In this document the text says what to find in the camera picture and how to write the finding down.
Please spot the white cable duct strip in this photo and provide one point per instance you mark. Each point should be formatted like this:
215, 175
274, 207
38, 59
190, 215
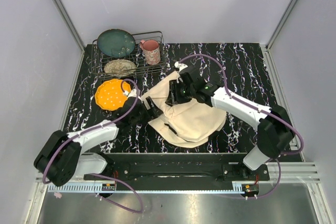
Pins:
99, 187

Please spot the orange dotted plate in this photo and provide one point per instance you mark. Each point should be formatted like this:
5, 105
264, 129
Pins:
110, 94

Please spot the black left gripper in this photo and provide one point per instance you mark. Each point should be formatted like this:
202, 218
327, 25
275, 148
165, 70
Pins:
151, 114

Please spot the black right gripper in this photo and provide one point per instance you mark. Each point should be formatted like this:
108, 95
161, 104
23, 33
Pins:
174, 96

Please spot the beige patterned plate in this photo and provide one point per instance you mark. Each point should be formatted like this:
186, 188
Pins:
120, 68

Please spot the wire dish rack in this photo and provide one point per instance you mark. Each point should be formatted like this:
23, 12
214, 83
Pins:
99, 60

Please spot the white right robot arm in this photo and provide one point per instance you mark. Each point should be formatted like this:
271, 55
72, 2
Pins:
274, 129

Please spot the pink patterned mug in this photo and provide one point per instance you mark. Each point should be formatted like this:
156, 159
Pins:
151, 50

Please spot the cream canvas student bag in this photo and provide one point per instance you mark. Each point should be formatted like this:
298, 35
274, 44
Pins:
185, 125

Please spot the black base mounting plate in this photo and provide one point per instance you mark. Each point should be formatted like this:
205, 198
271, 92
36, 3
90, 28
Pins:
178, 169

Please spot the dark green plate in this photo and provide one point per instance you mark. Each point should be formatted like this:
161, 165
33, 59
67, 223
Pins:
116, 43

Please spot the aluminium frame rail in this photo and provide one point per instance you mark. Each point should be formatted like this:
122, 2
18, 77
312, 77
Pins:
66, 18

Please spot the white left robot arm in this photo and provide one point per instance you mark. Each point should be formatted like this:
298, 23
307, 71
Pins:
64, 154

